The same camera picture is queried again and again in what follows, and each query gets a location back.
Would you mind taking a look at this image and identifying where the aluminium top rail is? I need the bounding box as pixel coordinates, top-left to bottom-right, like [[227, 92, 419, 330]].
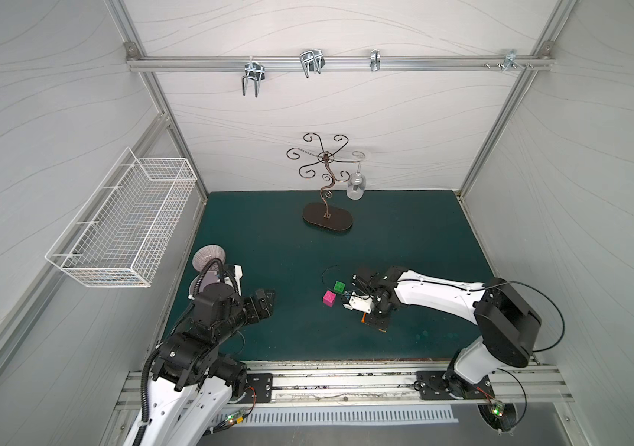
[[127, 53, 555, 72]]

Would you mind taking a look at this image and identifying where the green square lego brick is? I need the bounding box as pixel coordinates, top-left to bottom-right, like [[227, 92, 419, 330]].
[[333, 281, 346, 295]]

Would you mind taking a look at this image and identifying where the small metal clip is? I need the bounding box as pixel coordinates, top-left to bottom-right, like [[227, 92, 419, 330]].
[[370, 49, 381, 72]]

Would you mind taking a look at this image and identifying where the bronze scroll glass stand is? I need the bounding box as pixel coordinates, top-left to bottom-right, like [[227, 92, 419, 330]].
[[285, 132, 361, 232]]

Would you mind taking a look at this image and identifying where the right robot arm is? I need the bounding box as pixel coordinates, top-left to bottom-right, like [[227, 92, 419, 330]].
[[342, 267, 542, 400]]

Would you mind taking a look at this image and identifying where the aluminium rail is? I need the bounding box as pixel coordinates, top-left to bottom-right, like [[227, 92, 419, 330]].
[[127, 53, 555, 72], [115, 359, 574, 407]]

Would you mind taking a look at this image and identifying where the metal double hook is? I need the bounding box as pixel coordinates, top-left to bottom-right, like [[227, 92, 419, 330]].
[[299, 49, 325, 78], [242, 61, 266, 98]]

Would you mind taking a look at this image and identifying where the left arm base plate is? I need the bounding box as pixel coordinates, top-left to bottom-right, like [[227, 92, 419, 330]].
[[234, 373, 274, 404]]

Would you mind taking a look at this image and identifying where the round black floor port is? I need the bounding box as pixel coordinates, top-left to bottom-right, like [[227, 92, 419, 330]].
[[478, 403, 518, 433]]

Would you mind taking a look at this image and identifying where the metal bracket right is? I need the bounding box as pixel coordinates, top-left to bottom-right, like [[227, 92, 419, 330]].
[[483, 49, 534, 72]]

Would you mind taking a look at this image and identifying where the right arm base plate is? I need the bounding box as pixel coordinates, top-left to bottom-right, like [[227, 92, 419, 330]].
[[413, 370, 494, 401]]

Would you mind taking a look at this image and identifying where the pink ribbed glass lower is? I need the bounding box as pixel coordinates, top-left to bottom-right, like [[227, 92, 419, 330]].
[[189, 275, 203, 300]]

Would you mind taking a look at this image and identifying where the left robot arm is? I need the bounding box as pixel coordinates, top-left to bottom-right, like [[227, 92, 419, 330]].
[[124, 258, 276, 445]]

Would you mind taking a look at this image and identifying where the white wire basket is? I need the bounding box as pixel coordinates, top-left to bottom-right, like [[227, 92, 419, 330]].
[[45, 148, 197, 288]]

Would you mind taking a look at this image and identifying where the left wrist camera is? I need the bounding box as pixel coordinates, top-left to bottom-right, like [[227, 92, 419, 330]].
[[225, 265, 243, 295]]

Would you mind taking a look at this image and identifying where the metal double hook middle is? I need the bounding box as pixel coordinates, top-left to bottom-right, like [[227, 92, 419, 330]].
[[299, 49, 325, 78]]

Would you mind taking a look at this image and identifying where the white slotted cable duct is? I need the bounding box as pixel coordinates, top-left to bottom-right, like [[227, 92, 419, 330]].
[[237, 405, 459, 427]]

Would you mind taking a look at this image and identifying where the aluminium front rail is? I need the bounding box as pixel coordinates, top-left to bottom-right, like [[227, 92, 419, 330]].
[[115, 359, 574, 407]]

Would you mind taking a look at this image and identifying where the magenta lego brick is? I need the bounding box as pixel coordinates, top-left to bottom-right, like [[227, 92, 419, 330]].
[[322, 290, 337, 308]]

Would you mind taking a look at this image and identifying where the clear hanging wine glass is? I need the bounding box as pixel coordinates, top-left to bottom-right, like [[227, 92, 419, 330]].
[[347, 151, 366, 201]]

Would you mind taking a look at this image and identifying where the metal double hook left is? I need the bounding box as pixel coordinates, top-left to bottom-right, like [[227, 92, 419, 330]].
[[242, 61, 266, 98]]

